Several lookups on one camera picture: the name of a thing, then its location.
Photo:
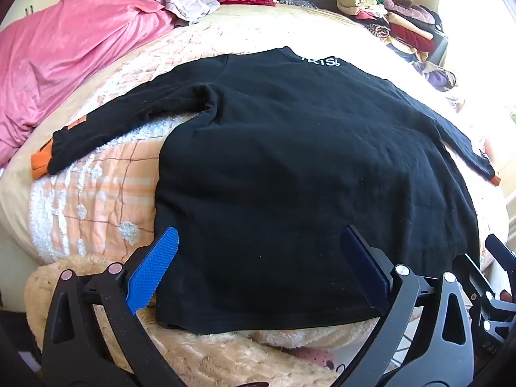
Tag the black sweater with orange cuffs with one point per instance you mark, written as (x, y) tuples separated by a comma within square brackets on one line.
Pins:
[(290, 161)]

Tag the dark patterned cloth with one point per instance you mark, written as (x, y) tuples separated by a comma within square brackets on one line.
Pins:
[(298, 4)]

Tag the beige fluffy blanket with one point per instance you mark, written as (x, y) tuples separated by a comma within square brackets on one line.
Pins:
[(225, 363)]

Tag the grey bedside cabinet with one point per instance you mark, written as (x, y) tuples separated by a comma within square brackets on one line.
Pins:
[(439, 50)]

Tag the heap of mixed clothes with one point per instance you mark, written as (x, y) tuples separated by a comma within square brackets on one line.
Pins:
[(437, 76)]

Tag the bed with orange patterned bedspread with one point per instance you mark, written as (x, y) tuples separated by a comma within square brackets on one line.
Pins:
[(100, 193)]

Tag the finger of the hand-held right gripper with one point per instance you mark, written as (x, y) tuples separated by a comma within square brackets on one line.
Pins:
[(500, 250), (469, 270)]

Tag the stack of folded clothes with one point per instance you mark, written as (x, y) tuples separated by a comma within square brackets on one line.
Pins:
[(387, 16)]

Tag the pink duvet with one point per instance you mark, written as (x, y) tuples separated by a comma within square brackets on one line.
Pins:
[(68, 60)]

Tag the pink perforated slipper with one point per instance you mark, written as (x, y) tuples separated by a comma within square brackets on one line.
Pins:
[(316, 359)]

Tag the cream quilted bedspread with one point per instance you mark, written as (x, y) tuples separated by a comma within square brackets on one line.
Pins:
[(262, 24)]

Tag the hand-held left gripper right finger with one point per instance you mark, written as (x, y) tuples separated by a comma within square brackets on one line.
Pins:
[(365, 268)]

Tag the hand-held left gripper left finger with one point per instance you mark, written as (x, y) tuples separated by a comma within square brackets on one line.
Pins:
[(151, 268)]

